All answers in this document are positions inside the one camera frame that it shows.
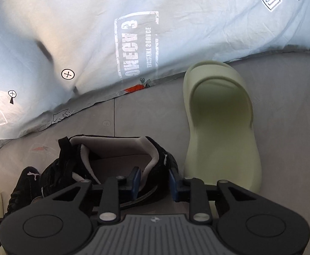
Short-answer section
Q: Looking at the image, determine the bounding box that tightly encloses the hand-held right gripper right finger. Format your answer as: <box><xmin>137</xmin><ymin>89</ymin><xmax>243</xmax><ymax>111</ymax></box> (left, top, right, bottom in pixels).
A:
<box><xmin>168</xmin><ymin>168</ymin><xmax>263</xmax><ymax>221</ymax></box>

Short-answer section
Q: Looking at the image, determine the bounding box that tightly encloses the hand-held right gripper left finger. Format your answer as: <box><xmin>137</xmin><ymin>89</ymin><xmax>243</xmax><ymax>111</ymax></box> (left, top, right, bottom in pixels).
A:
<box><xmin>33</xmin><ymin>167</ymin><xmax>141</xmax><ymax>224</ymax></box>

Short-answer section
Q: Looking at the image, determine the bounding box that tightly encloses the black suede sneaker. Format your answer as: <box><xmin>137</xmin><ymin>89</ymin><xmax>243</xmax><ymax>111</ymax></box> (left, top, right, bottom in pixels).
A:
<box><xmin>0</xmin><ymin>166</ymin><xmax>42</xmax><ymax>254</ymax></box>
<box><xmin>39</xmin><ymin>135</ymin><xmax>180</xmax><ymax>214</ymax></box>

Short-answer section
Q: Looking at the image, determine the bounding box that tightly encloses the white printed sheet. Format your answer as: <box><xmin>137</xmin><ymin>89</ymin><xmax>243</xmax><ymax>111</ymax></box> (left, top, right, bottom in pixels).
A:
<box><xmin>0</xmin><ymin>0</ymin><xmax>310</xmax><ymax>156</ymax></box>

